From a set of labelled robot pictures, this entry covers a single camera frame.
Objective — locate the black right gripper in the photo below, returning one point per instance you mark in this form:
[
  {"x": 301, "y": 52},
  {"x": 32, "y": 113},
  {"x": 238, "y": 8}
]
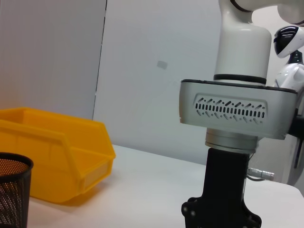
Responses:
[{"x": 223, "y": 185}]

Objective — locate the black mesh pen holder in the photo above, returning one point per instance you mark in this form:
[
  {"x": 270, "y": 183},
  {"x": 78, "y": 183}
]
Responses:
[{"x": 14, "y": 190}]

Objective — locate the white humanoid robot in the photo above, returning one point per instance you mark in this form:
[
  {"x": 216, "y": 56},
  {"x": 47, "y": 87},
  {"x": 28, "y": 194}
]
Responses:
[{"x": 288, "y": 40}]

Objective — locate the yellow plastic bin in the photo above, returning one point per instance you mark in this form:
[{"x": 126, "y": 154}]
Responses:
[{"x": 47, "y": 147}]

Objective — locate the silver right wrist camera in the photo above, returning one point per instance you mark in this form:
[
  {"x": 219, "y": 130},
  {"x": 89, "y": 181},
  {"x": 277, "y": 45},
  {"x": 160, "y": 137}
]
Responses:
[{"x": 228, "y": 109}]

